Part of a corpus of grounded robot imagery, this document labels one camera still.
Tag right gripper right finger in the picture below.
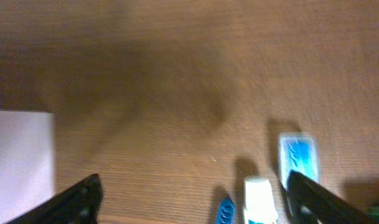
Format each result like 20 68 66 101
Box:
287 171 378 223

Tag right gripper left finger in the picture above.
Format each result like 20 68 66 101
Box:
7 174 103 224

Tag white teal toothpaste tube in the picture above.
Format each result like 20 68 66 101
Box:
243 176 278 224

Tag blue white toothbrush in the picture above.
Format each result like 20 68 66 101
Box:
278 132 321 192

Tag white square cardboard box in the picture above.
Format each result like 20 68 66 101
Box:
0 111 55 223

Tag blue disposable razor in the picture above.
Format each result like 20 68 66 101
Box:
215 197 236 224

